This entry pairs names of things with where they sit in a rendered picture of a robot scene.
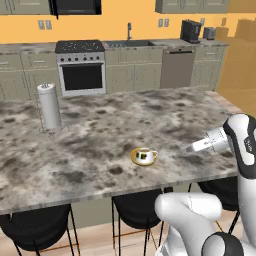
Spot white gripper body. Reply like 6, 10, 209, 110
191, 136, 223, 154

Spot white cup of tea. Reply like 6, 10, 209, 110
136, 147, 159, 165

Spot yellow saucer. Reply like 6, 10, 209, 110
129, 147, 159, 167

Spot black stool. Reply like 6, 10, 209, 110
187, 175, 242, 235
111, 186, 175, 256
0, 203, 82, 256

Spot beige base cupboards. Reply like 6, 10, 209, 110
104, 48, 165, 95
0, 52, 63, 102
190, 45, 228, 92

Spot grey dishwasher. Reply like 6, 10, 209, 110
160, 48, 197, 90

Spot grey toaster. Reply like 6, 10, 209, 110
202, 26, 218, 41

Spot black coffee machine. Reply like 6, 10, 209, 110
179, 19, 203, 45

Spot grey sink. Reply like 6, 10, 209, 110
105, 39, 157, 49

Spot dark tap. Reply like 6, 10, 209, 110
126, 22, 133, 41

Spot silver oven with black hob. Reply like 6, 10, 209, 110
54, 39, 108, 98

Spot white paper towel roll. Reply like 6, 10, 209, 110
36, 82, 63, 134

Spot black microwave oven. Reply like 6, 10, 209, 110
49, 0, 103, 20

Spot beige wall cupboards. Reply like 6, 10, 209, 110
0, 0, 52, 16
155, 0, 230, 15

